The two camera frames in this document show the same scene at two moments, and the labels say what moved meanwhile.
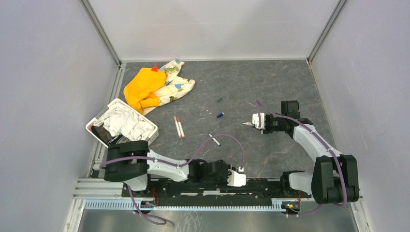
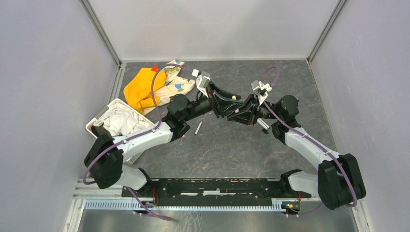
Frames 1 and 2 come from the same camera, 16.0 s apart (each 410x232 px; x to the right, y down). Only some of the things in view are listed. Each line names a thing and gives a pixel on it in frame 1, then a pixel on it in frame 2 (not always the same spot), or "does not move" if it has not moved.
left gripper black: [224, 182] to [215, 94]
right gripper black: [266, 130] to [249, 118]
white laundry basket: [119, 123] does not move
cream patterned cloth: [173, 88] does not move
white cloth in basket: [119, 121] does not move
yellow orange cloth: [140, 91] does not move
